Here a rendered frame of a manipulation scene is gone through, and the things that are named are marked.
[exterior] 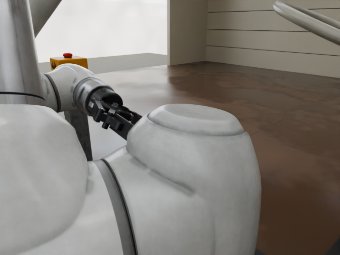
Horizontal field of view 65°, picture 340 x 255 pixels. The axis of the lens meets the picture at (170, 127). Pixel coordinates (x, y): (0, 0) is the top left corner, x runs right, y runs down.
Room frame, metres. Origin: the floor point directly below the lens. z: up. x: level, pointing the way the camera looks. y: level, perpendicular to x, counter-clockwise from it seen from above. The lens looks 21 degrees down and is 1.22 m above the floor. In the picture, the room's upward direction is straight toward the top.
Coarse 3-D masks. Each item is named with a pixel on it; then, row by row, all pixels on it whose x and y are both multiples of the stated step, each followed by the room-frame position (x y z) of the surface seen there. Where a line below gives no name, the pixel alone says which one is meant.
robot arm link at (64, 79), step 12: (48, 72) 0.67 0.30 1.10; (60, 72) 0.67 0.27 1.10; (72, 72) 0.67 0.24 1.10; (84, 72) 0.68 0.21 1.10; (60, 84) 0.63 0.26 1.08; (72, 84) 0.65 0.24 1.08; (60, 96) 0.63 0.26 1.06; (72, 96) 0.64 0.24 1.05; (60, 108) 0.63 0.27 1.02; (72, 108) 0.65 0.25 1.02
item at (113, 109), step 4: (112, 104) 0.55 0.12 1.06; (116, 104) 0.57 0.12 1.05; (112, 108) 0.53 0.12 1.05; (116, 108) 0.54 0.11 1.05; (108, 112) 0.47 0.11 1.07; (112, 112) 0.49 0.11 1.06; (112, 116) 0.47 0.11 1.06; (104, 124) 0.47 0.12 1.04; (108, 124) 0.47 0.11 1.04; (104, 128) 0.46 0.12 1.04
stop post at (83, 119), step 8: (72, 56) 1.21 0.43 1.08; (56, 64) 1.11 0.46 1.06; (80, 64) 1.14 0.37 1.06; (64, 112) 1.16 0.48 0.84; (72, 112) 1.12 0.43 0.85; (80, 112) 1.14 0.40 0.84; (72, 120) 1.12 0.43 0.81; (80, 120) 1.14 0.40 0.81; (80, 128) 1.14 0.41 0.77; (88, 128) 1.16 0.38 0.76; (80, 136) 1.13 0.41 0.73; (88, 136) 1.15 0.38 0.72; (88, 144) 1.15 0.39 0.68; (88, 152) 1.15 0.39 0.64; (88, 160) 1.15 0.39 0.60
